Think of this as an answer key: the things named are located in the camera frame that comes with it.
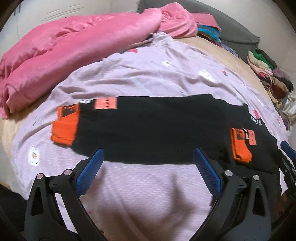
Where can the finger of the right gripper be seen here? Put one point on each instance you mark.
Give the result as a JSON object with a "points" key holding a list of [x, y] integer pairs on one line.
{"points": [[285, 159]]}

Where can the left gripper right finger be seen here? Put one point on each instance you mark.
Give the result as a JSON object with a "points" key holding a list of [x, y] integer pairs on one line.
{"points": [[240, 210]]}

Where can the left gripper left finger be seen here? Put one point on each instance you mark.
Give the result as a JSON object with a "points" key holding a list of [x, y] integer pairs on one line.
{"points": [[43, 219]]}

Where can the black garment with orange cuffs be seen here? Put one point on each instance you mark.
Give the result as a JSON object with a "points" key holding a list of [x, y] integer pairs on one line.
{"points": [[167, 130]]}

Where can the pile of folded clothes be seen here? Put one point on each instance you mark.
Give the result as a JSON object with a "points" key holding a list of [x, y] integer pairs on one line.
{"points": [[277, 84]]}

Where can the lilac strawberry print bedsheet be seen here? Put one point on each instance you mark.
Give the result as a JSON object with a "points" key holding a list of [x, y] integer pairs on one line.
{"points": [[138, 201]]}

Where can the dark floral cloth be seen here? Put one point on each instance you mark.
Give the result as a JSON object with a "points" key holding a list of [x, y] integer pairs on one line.
{"points": [[229, 49]]}

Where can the grey quilted headboard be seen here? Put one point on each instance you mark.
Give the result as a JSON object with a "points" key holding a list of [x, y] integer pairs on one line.
{"points": [[233, 34]]}

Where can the striped blue folded cloth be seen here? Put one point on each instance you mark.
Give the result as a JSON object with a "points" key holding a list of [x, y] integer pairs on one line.
{"points": [[210, 33]]}

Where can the pink fleece blanket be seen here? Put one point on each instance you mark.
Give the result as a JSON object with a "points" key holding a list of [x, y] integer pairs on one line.
{"points": [[50, 52]]}

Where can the white wardrobe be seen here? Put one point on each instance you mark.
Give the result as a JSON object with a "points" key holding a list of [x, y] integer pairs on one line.
{"points": [[29, 14]]}

